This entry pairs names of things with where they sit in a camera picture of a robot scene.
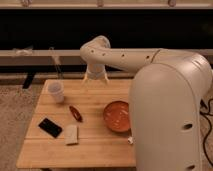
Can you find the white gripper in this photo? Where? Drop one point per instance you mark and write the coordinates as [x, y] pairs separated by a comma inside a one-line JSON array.
[[95, 71]]

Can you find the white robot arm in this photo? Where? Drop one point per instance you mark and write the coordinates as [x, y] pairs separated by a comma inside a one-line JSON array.
[[164, 101]]

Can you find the orange ceramic bowl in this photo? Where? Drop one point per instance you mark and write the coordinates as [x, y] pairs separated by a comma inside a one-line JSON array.
[[116, 116]]

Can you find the red brown elongated object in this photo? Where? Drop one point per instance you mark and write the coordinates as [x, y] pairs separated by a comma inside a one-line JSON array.
[[76, 114]]

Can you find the wooden table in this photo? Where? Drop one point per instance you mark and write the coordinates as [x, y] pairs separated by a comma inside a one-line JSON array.
[[97, 146]]

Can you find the white rectangular block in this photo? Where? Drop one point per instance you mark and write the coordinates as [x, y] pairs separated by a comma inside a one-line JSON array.
[[71, 134]]

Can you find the black rectangular object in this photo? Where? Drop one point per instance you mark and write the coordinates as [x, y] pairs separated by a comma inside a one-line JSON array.
[[50, 127]]

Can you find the white remote controller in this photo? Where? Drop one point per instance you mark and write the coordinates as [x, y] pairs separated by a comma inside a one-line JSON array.
[[130, 140]]

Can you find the black bracket under rail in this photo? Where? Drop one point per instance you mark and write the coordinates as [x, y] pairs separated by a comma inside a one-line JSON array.
[[28, 80]]

